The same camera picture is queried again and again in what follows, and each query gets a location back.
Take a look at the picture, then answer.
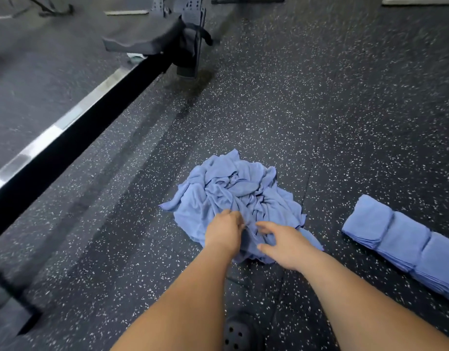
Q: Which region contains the person's left hand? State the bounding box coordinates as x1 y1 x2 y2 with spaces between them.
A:
203 210 246 260

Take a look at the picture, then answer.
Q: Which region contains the person's right hand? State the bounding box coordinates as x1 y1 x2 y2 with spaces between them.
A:
255 220 321 271

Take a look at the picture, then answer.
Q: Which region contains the blue towel pile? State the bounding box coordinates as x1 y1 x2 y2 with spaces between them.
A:
160 149 324 264

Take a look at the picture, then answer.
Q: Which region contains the row of blue towels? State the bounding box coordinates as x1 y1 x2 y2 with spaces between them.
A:
376 211 432 273

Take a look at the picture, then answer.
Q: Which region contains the plain blue towel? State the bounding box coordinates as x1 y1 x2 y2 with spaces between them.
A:
412 232 449 297

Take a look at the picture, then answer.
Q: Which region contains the person's right forearm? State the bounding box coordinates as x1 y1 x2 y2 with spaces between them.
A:
298 248 449 351

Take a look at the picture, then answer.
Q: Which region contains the person's left forearm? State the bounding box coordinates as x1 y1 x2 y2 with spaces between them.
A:
111 245 236 351

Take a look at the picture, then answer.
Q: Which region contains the person's black clog shoe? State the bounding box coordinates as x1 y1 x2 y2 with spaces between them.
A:
223 314 258 351

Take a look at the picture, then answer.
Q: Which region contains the black ski trainer grey platform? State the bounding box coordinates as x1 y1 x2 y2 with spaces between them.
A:
103 8 152 17

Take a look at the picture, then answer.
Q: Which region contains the black ski trainer wooden-edged platform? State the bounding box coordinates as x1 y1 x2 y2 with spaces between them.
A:
382 0 449 6

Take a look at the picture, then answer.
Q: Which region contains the black fan bike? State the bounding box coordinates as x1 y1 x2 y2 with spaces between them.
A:
0 0 74 19

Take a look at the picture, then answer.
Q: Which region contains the black rowing machine with rail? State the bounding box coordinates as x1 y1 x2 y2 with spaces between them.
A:
0 0 286 337

